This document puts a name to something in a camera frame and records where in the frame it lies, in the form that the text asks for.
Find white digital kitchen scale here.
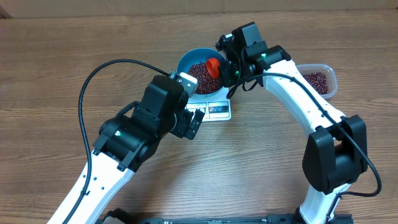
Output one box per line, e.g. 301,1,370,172
185,87,232,122

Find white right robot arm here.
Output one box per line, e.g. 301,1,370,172
215,22,368,223

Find red plastic measuring scoop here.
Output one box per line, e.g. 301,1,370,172
206,58,220,79

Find red adzuki beans in bowl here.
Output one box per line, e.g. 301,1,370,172
187,62,222,95

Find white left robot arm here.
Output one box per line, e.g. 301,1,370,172
49,73,205,223

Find red adzuki beans in container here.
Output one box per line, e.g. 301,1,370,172
303,72,329,95

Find blue bowl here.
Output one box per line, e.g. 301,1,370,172
176,47,229,99

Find clear plastic bean container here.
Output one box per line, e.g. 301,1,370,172
297,63,338,99

